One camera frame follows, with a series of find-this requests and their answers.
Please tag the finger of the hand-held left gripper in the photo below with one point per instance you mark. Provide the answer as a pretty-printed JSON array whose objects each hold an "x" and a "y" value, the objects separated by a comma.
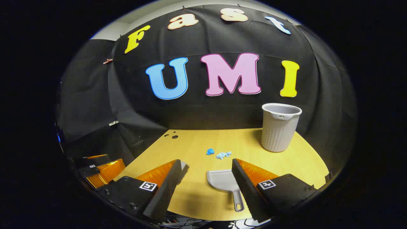
[
  {"x": 106, "y": 171},
  {"x": 87, "y": 162}
]

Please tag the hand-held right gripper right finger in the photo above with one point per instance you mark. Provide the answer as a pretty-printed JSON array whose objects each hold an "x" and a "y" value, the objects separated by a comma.
[{"x": 246, "y": 190}]

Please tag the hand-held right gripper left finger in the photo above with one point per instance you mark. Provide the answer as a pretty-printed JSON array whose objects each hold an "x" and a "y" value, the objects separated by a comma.
[{"x": 165, "y": 194}]

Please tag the grey dustpan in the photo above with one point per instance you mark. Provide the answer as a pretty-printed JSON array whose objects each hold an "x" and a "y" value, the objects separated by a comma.
[{"x": 222, "y": 181}]

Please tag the light blue paper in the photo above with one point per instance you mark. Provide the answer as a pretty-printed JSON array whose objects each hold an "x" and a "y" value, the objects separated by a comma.
[{"x": 222, "y": 155}]

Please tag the dark blue paper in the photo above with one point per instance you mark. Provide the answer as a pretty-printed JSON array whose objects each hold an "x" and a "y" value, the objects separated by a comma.
[{"x": 210, "y": 151}]

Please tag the white ribbed garbage bin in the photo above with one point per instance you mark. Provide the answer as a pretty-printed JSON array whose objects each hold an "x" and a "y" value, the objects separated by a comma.
[{"x": 279, "y": 133}]

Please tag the wooden desktop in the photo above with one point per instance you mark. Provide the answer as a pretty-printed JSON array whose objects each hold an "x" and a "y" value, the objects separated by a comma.
[{"x": 197, "y": 141}]

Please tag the white cloth clip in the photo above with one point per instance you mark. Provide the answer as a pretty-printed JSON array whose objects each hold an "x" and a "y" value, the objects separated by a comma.
[{"x": 113, "y": 122}]

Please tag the copper cloth clip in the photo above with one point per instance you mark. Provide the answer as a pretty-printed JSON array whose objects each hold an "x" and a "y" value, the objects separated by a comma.
[{"x": 108, "y": 61}]

